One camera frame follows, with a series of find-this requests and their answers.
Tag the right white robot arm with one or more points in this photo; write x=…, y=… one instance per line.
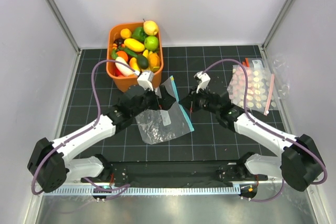
x=296, y=160

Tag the slotted cable duct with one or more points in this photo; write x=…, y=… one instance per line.
x=88, y=190

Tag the black grid mat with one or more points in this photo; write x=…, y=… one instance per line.
x=93, y=90

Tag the yellow mango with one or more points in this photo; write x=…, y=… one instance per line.
x=134, y=45

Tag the orange tangerine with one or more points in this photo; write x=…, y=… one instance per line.
x=123, y=55

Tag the clear blue zip bag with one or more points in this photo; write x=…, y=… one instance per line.
x=160, y=126

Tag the yellow lemon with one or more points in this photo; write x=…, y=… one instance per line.
x=125, y=33

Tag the bag of pink sliced food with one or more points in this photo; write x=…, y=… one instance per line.
x=254, y=85

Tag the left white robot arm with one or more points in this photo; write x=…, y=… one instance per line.
x=53, y=163

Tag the white radish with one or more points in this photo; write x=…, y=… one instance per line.
x=123, y=67

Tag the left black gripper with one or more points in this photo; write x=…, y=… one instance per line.
x=163, y=103

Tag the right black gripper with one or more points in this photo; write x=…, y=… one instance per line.
x=190, y=101

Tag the orange plastic bin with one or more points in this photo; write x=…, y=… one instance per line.
x=134, y=56

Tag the dark green avocado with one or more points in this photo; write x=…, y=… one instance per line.
x=142, y=62

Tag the green bell pepper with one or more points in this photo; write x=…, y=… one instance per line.
x=139, y=34

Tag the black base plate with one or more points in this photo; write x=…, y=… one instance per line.
x=180, y=174

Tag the green apple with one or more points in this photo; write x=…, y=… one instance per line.
x=151, y=43

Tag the orange bell pepper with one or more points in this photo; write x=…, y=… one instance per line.
x=154, y=60

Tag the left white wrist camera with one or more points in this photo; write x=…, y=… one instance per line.
x=145, y=80

